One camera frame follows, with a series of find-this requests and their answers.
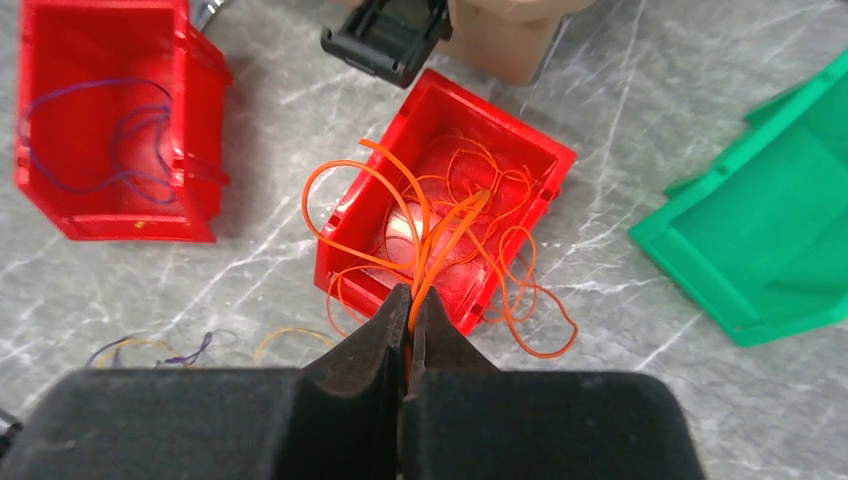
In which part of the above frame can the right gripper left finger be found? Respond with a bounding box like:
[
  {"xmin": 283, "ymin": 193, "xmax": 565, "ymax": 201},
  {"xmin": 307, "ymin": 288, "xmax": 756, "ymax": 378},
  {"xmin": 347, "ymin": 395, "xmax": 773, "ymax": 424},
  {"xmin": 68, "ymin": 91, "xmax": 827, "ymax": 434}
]
[{"xmin": 301, "ymin": 284, "xmax": 412, "ymax": 479}]

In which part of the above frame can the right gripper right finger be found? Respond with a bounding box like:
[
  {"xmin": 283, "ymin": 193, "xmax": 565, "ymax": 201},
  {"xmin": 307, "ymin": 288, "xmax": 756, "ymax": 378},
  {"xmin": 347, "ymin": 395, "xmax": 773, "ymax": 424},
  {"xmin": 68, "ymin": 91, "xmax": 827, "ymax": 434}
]
[{"xmin": 405, "ymin": 288, "xmax": 499, "ymax": 405}]

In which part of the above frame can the orange cable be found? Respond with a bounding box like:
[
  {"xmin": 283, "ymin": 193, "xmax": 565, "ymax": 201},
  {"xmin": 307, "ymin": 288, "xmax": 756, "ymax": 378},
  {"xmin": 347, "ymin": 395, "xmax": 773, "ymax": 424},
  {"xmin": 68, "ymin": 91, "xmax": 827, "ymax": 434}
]
[{"xmin": 301, "ymin": 132, "xmax": 581, "ymax": 362}]

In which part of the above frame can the purple cable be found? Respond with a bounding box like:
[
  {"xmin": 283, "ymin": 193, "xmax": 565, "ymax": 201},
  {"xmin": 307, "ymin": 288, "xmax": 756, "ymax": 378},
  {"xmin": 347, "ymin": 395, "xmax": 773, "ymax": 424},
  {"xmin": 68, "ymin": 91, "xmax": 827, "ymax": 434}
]
[{"xmin": 25, "ymin": 78, "xmax": 180, "ymax": 207}]

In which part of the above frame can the red bin centre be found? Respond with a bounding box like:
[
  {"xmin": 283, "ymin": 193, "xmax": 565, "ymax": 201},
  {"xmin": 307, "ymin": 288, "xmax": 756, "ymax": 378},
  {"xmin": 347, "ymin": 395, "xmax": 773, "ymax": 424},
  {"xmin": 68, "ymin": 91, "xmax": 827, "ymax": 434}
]
[{"xmin": 314, "ymin": 70, "xmax": 577, "ymax": 334}]

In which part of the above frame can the red bin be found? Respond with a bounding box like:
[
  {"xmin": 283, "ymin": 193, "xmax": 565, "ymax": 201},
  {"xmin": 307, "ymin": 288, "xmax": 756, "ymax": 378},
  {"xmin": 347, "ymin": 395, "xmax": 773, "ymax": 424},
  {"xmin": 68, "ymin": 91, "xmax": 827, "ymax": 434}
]
[
  {"xmin": 13, "ymin": 1, "xmax": 233, "ymax": 243},
  {"xmin": 314, "ymin": 70, "xmax": 577, "ymax": 334}
]

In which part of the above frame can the tan open toolbox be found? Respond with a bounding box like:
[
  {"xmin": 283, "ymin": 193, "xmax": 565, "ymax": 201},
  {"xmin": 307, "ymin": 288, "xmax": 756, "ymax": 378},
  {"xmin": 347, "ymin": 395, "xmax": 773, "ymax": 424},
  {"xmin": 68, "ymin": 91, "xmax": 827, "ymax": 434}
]
[{"xmin": 319, "ymin": 0, "xmax": 598, "ymax": 90}]

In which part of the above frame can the green plastic bin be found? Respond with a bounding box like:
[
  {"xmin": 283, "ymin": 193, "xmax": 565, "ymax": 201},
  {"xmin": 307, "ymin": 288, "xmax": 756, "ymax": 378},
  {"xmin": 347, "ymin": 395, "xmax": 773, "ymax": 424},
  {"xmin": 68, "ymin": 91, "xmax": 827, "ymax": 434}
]
[{"xmin": 630, "ymin": 55, "xmax": 847, "ymax": 347}]

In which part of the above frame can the red bin left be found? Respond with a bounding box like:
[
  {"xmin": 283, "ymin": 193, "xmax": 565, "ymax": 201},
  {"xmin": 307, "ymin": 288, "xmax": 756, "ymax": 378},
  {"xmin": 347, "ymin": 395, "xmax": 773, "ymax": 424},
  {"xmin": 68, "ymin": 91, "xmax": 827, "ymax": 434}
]
[{"xmin": 13, "ymin": 1, "xmax": 233, "ymax": 243}]

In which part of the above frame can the metal wrench on table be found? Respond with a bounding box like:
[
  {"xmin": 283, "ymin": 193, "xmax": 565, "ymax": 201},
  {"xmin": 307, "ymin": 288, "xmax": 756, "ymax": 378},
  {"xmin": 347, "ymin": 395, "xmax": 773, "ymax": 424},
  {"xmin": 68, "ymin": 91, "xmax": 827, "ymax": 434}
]
[{"xmin": 188, "ymin": 0, "xmax": 230, "ymax": 31}]

